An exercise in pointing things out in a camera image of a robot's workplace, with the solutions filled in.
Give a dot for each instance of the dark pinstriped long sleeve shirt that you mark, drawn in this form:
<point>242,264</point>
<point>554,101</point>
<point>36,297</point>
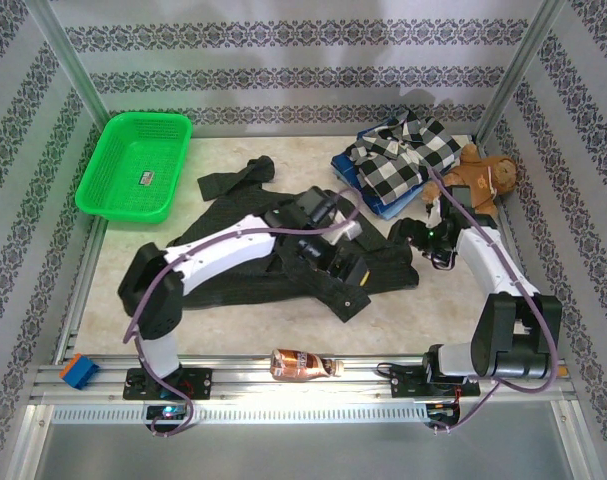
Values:
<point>283,295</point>

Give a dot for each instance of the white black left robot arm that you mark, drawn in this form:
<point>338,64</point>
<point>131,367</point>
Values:
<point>223,250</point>

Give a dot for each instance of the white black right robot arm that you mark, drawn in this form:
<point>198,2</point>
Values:
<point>488,270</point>

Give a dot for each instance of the black white checkered shirt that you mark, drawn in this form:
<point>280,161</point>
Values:
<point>398,160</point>

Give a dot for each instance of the brown teddy bear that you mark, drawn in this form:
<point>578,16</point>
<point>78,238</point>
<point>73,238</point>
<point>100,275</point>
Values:
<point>478,180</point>

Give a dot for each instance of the dark blue folded shirt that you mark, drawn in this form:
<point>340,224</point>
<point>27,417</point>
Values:
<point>345,167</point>

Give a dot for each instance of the brown drink bottle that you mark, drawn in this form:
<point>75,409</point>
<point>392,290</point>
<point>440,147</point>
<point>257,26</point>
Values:
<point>298,365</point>

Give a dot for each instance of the small sticker label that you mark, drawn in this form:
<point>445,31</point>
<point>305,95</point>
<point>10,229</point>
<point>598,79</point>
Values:
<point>145,178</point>

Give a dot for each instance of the small controller circuit board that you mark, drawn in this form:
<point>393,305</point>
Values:
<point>165,413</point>
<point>440,411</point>

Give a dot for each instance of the green plastic basket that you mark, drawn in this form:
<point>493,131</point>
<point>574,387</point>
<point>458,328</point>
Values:
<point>128,155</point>

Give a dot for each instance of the grey metal sheet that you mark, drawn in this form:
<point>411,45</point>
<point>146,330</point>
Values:
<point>303,455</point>

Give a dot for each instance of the blue orange toy block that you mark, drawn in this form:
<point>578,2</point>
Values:
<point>80,372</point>

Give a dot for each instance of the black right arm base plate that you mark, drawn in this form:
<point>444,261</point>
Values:
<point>405,382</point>

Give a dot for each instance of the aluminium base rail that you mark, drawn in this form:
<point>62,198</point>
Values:
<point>243,385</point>

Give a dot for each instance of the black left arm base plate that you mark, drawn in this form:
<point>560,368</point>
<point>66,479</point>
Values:
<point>198,382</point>

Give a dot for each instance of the aluminium corner post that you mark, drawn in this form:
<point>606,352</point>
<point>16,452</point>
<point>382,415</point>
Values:
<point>65,55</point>
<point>528,55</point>

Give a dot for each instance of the aluminium side rail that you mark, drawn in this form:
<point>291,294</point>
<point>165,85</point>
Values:
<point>83,280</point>

